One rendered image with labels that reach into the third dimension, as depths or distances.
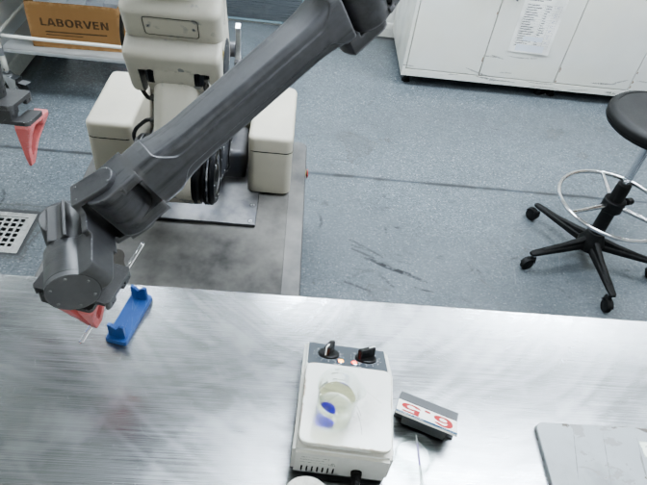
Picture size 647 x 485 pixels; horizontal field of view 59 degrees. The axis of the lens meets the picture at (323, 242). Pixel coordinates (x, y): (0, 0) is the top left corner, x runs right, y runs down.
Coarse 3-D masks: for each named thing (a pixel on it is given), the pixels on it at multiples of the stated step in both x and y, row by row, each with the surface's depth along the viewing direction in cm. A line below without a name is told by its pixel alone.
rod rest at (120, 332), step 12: (132, 288) 93; (144, 288) 93; (132, 300) 94; (144, 300) 95; (120, 312) 92; (132, 312) 93; (144, 312) 94; (108, 324) 87; (120, 324) 91; (132, 324) 91; (108, 336) 89; (120, 336) 89
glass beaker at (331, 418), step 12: (324, 372) 71; (336, 372) 72; (348, 372) 72; (324, 384) 73; (348, 384) 73; (360, 384) 71; (360, 396) 70; (324, 408) 70; (336, 408) 69; (348, 408) 69; (324, 420) 71; (336, 420) 71; (348, 420) 72
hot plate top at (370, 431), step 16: (320, 368) 80; (352, 368) 80; (304, 384) 78; (368, 384) 79; (384, 384) 79; (304, 400) 76; (368, 400) 77; (384, 400) 77; (304, 416) 74; (368, 416) 75; (384, 416) 76; (304, 432) 73; (320, 432) 73; (336, 432) 73; (352, 432) 73; (368, 432) 74; (384, 432) 74; (336, 448) 72; (352, 448) 72; (368, 448) 72; (384, 448) 72
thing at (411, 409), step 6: (402, 402) 86; (402, 408) 83; (408, 408) 84; (414, 408) 85; (420, 408) 86; (414, 414) 82; (420, 414) 83; (426, 414) 84; (432, 414) 85; (426, 420) 82; (432, 420) 83; (438, 420) 83; (444, 420) 84; (450, 420) 85; (444, 426) 81; (450, 426) 82
